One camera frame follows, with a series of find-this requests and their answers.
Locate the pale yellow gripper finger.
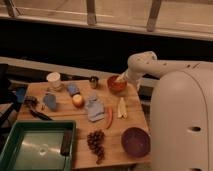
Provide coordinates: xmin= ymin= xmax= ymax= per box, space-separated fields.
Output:
xmin=115 ymin=73 xmax=126 ymax=83
xmin=136 ymin=83 xmax=140 ymax=91

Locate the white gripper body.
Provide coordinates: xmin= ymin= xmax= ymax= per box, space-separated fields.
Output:
xmin=124 ymin=69 xmax=142 ymax=86

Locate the orange bowl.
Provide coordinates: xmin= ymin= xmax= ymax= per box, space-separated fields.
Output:
xmin=107 ymin=75 xmax=127 ymax=94

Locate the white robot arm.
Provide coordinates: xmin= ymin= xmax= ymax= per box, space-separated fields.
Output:
xmin=121 ymin=51 xmax=213 ymax=171

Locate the small metal cup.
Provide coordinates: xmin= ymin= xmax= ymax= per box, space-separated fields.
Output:
xmin=89 ymin=76 xmax=99 ymax=89

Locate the blue folded cloth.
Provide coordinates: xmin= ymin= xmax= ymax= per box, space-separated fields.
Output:
xmin=85 ymin=94 xmax=105 ymax=122

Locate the blue sponge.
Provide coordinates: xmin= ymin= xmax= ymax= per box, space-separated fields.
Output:
xmin=67 ymin=83 xmax=80 ymax=97

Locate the bunch of dark grapes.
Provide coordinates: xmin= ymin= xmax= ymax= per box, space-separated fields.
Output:
xmin=87 ymin=130 xmax=105 ymax=164

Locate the white paper cup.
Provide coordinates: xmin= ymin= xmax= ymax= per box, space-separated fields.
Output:
xmin=46 ymin=72 xmax=62 ymax=91

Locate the blue scoop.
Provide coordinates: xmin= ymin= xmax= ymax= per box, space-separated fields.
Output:
xmin=43 ymin=93 xmax=57 ymax=111

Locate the dark brush in tray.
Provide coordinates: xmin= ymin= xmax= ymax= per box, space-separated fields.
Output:
xmin=60 ymin=130 xmax=72 ymax=156

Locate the small dark toy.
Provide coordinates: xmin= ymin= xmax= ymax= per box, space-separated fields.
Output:
xmin=24 ymin=96 xmax=38 ymax=107

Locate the green plastic tray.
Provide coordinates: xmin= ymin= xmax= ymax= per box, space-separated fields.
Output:
xmin=0 ymin=121 xmax=76 ymax=171

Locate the black handled utensil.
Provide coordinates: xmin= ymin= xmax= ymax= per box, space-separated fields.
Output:
xmin=30 ymin=109 xmax=52 ymax=120

